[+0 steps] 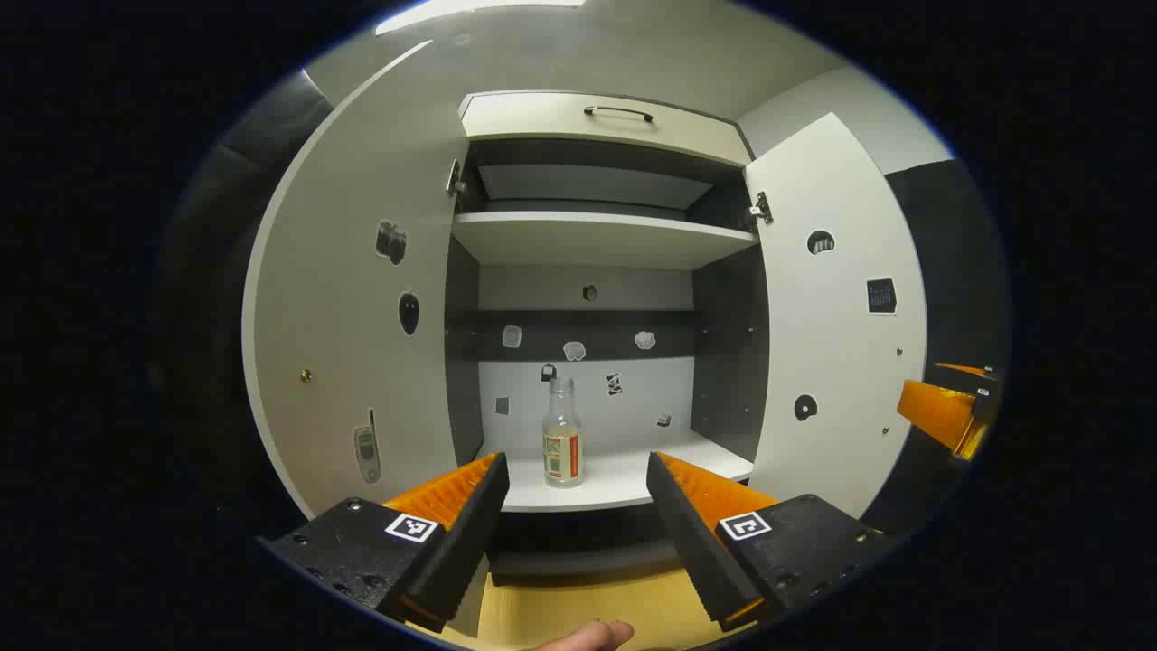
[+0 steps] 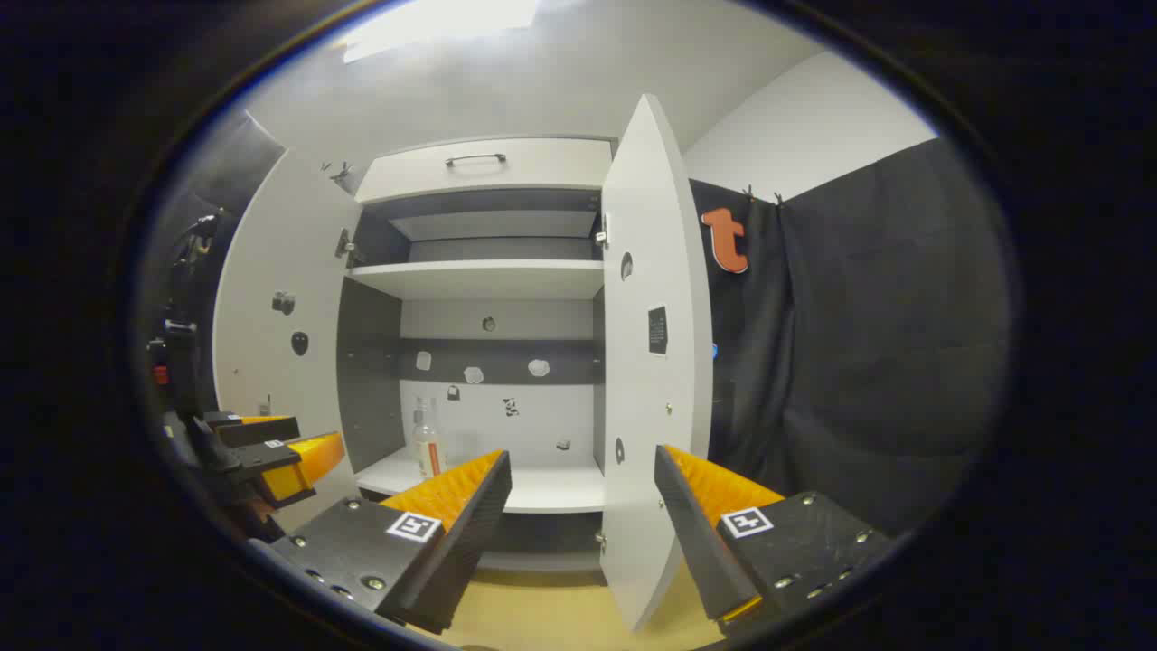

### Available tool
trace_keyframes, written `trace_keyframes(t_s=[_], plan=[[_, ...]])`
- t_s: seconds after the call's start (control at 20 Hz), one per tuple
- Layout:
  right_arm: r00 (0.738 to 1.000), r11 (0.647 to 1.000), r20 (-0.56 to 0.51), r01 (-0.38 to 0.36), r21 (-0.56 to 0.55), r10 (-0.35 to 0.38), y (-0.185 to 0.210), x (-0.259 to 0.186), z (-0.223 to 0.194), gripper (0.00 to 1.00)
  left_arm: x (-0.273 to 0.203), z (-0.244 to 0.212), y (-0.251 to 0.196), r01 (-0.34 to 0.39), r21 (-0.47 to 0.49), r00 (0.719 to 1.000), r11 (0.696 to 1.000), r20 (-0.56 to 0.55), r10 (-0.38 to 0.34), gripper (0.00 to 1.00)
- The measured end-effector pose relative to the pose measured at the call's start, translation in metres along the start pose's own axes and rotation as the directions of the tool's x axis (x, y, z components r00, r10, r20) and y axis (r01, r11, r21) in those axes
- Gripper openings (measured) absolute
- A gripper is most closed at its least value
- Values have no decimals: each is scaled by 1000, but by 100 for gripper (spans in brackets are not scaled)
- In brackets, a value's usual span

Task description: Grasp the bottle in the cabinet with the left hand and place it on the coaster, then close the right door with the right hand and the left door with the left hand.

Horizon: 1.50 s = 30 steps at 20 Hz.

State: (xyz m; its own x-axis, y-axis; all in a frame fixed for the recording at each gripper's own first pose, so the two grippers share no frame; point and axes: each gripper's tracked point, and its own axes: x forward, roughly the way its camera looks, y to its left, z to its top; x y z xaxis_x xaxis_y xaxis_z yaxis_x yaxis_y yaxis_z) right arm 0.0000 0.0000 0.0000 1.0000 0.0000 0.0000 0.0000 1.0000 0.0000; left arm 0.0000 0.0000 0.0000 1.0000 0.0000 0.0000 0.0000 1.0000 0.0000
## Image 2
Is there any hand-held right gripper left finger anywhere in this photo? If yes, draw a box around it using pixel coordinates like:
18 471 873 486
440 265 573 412
249 449 513 636

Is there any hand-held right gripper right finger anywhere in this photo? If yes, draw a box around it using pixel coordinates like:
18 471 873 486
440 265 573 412
654 444 896 638

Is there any white cabinet door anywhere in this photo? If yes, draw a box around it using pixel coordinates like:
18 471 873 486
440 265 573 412
212 147 364 534
599 93 715 634

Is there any clear bottle orange label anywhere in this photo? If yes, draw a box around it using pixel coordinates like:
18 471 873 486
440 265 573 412
412 398 446 480

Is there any white cabinet drawer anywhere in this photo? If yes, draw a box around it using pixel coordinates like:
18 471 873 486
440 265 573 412
354 137 616 204

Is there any black backdrop cloth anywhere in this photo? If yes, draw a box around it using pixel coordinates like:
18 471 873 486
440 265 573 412
136 108 1013 543

